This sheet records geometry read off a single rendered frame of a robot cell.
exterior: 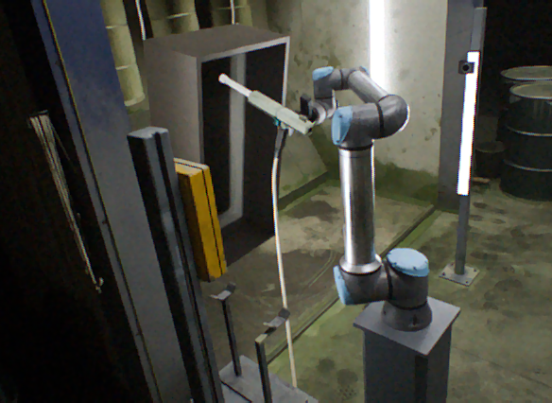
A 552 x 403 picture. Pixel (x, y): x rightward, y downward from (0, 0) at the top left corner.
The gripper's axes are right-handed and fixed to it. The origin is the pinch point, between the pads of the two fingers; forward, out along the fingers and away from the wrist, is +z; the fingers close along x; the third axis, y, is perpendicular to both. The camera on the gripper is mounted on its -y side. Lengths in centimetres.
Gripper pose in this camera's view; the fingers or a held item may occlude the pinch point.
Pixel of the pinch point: (283, 122)
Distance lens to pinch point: 182.4
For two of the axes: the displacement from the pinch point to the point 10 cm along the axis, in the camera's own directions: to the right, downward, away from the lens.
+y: -2.3, 7.6, 6.1
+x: -7.4, -5.4, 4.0
